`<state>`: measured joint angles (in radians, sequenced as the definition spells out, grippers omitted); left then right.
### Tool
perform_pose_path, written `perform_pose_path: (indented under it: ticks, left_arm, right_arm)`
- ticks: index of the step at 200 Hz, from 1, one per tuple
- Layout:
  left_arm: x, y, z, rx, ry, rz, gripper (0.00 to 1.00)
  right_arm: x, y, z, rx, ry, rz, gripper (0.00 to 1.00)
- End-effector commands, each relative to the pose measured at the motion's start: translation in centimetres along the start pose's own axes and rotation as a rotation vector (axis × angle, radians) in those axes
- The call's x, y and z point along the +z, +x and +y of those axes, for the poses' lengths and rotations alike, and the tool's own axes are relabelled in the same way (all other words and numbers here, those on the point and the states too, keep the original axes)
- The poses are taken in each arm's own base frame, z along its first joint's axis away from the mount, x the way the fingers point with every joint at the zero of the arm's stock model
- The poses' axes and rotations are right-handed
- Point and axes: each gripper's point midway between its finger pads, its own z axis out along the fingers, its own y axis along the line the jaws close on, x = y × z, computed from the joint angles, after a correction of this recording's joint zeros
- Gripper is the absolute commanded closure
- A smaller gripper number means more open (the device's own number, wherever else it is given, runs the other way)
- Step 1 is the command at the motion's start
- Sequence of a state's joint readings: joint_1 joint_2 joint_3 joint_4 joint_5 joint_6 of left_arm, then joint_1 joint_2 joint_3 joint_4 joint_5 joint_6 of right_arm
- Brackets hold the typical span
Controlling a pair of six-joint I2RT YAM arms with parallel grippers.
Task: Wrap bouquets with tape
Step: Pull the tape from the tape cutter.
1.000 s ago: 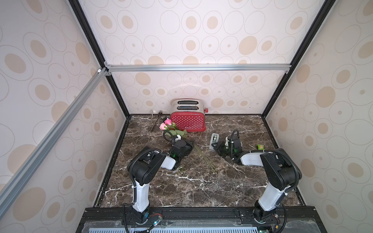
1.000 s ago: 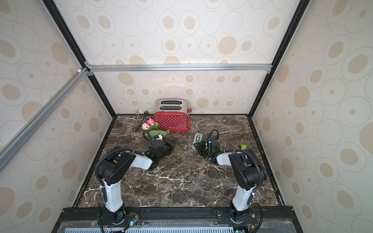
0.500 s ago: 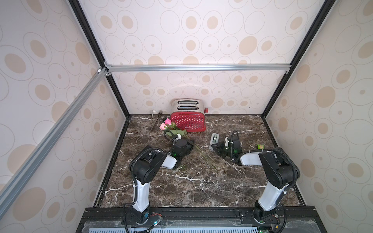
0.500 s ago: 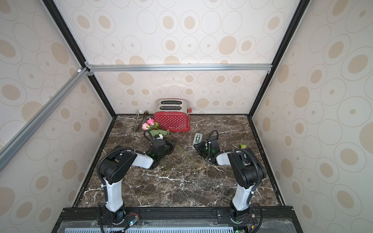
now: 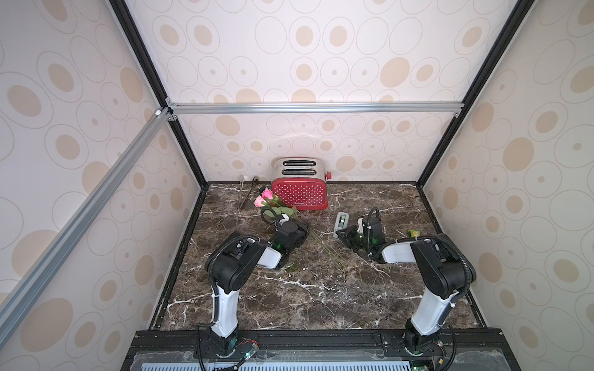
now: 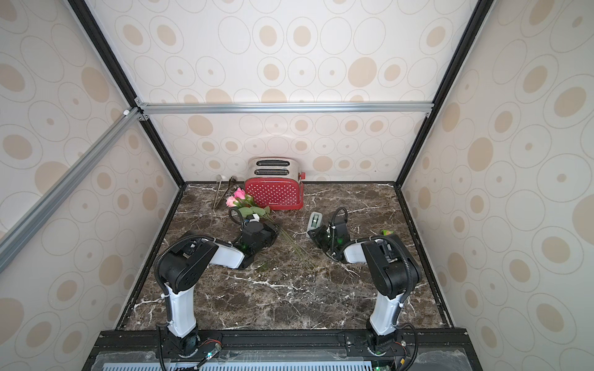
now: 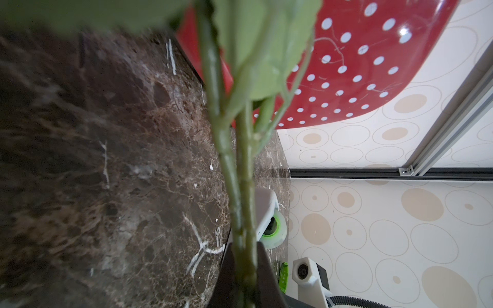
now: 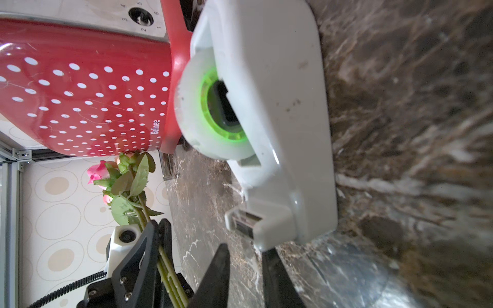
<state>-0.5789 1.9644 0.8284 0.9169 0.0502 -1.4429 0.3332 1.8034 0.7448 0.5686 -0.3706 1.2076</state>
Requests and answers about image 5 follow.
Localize white tape dispenser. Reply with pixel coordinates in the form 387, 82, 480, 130
333, 212, 350, 238

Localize peach rose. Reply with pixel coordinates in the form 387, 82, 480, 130
274, 207, 345, 270

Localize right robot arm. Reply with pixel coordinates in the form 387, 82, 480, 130
336, 216, 476, 337

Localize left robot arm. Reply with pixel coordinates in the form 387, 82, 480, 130
205, 220, 309, 339

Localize red polka dot toaster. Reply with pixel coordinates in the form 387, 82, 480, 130
271, 157, 332, 211

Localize metal tongs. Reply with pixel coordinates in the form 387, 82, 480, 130
238, 176, 259, 210

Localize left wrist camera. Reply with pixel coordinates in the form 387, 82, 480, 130
275, 214, 289, 228

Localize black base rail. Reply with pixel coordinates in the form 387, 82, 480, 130
122, 328, 520, 370

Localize horizontal aluminium rail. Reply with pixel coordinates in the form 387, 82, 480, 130
170, 101, 464, 115

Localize diagonal aluminium rail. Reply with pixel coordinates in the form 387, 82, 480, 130
1, 108, 171, 346

